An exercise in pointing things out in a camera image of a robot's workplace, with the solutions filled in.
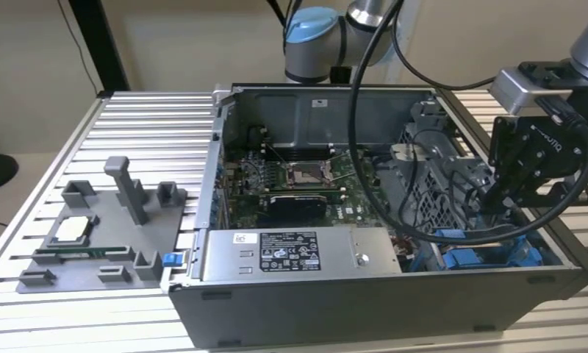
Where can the black RAM slot bank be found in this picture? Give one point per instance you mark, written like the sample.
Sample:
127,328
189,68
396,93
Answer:
305,150

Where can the dark grey PC case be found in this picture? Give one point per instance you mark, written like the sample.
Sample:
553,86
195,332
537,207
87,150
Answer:
373,312

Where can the silver CPU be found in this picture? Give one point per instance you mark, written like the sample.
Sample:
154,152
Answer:
73,228

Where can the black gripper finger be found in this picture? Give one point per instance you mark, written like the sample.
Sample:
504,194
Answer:
502,147
569,193

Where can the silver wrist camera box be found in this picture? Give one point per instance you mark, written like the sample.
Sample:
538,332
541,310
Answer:
520,90

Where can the blue case latch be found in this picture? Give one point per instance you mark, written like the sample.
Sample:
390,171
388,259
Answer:
171,259

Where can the grey parts rack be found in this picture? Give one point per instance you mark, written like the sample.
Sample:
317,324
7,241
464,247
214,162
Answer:
103,235

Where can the CPU socket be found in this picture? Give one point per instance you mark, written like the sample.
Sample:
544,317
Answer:
306,173

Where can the green motherboard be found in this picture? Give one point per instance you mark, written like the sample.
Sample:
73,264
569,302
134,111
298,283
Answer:
368,198

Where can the locking lever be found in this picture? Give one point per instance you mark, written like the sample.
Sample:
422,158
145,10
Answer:
277,153

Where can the grey disk bay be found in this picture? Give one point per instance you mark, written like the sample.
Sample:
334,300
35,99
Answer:
496,253

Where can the silver power supply unit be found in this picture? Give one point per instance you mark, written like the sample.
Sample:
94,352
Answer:
226,257

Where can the grey metal drive cage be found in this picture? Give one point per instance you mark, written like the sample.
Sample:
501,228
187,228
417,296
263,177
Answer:
437,206

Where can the black upright post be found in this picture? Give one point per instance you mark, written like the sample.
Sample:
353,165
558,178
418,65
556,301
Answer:
101,44

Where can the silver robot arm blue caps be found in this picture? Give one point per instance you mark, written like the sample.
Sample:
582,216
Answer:
319,48

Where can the black graphics card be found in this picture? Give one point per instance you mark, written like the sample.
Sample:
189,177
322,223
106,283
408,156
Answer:
294,209

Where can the green RAM stick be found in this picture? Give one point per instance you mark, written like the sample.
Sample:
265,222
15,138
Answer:
79,252

